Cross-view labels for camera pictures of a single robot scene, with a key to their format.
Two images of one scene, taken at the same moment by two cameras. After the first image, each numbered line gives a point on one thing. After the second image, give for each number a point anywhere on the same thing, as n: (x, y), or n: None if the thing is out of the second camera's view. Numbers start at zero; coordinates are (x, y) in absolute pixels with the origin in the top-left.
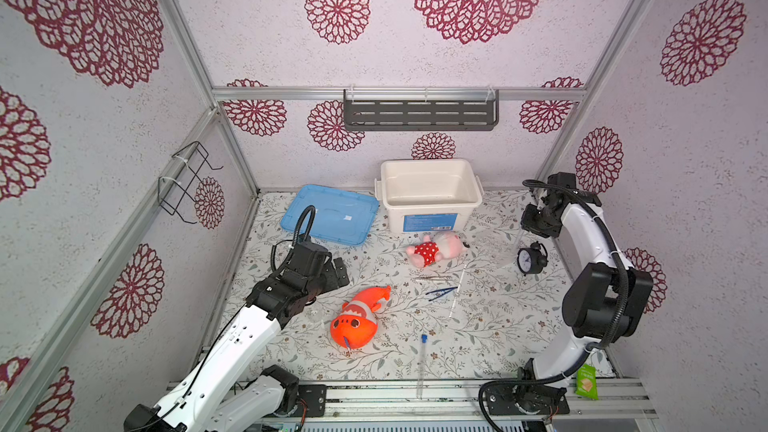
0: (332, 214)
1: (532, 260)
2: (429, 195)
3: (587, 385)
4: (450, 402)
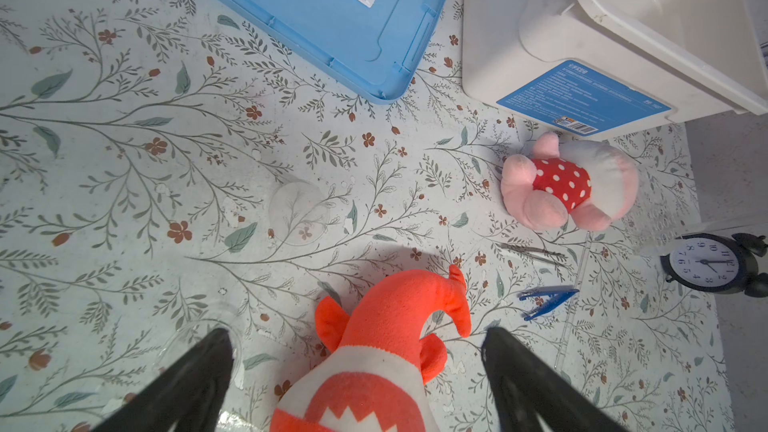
0: (356, 22)
1: (712, 263)
2: (602, 41)
3: None
4: None
